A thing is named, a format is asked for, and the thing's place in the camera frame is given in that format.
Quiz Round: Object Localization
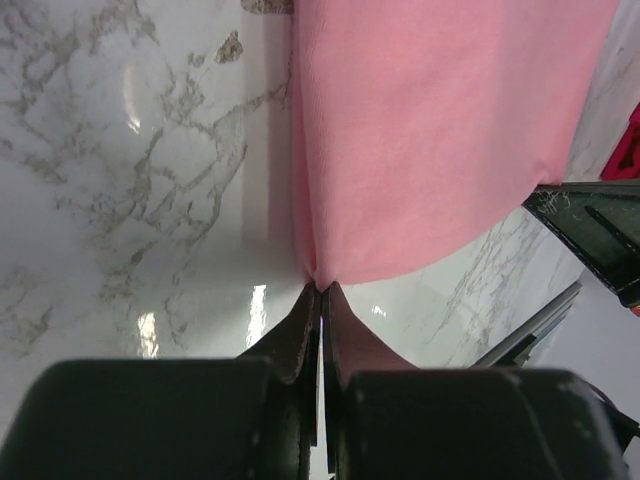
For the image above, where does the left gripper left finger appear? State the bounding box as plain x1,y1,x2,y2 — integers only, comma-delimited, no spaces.
1,284,320,479

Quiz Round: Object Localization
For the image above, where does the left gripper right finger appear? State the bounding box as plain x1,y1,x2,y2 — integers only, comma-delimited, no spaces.
322,284,630,479

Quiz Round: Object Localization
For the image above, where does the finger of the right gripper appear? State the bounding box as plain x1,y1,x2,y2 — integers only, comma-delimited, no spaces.
523,180,639,308

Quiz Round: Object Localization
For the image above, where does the red t-shirt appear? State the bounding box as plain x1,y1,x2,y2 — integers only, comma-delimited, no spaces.
600,105,640,181

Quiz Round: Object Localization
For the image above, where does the light pink t-shirt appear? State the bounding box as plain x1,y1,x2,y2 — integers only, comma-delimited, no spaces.
292,1,618,289

